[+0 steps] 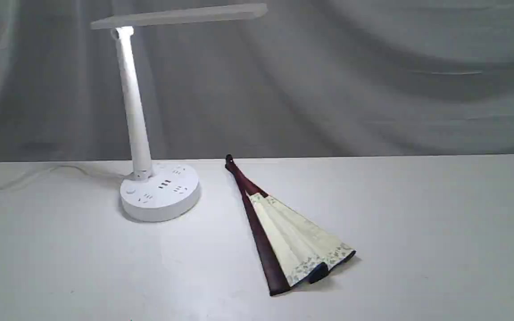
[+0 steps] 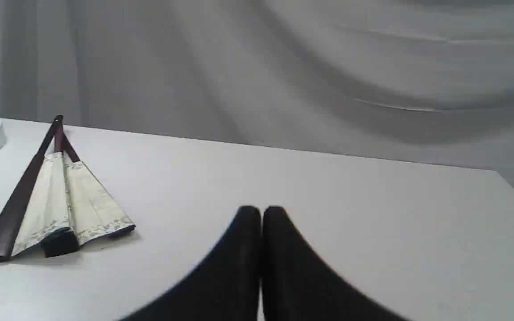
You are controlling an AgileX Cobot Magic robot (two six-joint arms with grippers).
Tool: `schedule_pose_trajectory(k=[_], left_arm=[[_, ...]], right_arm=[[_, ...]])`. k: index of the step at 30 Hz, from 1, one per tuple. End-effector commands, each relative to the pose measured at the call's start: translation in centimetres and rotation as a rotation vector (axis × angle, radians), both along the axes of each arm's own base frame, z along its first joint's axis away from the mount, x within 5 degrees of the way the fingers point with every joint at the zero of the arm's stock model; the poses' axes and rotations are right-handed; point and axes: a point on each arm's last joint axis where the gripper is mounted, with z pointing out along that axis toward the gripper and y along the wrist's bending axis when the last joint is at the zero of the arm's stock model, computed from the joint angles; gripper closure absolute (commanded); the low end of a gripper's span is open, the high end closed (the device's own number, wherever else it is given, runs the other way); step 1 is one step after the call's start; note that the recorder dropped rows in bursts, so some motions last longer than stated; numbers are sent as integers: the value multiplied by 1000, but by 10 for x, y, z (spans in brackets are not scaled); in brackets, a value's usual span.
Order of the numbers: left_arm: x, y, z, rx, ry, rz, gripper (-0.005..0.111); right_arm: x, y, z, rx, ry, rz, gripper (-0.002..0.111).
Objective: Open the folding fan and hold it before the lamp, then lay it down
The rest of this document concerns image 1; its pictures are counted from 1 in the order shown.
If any grey backdrop curtain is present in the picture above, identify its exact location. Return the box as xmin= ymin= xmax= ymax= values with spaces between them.
xmin=0 ymin=0 xmax=514 ymax=162

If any white desk lamp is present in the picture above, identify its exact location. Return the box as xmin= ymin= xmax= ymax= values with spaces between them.
xmin=90 ymin=3 xmax=268 ymax=222

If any folding paper fan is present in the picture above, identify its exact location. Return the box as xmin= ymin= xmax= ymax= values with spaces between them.
xmin=225 ymin=154 xmax=356 ymax=296

